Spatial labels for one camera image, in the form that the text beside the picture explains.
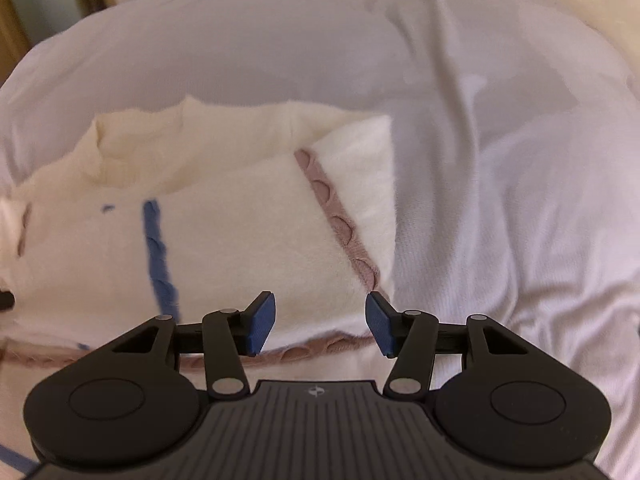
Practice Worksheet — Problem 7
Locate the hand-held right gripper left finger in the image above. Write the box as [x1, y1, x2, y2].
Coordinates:
[107, 291, 277, 399]

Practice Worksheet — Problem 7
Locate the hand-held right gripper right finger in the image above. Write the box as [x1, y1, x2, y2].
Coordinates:
[365, 291, 533, 400]

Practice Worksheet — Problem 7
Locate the cream blanket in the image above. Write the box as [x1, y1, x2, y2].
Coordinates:
[0, 95, 397, 480]

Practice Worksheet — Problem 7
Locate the white bed sheet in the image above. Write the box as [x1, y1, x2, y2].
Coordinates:
[0, 0, 640, 480]

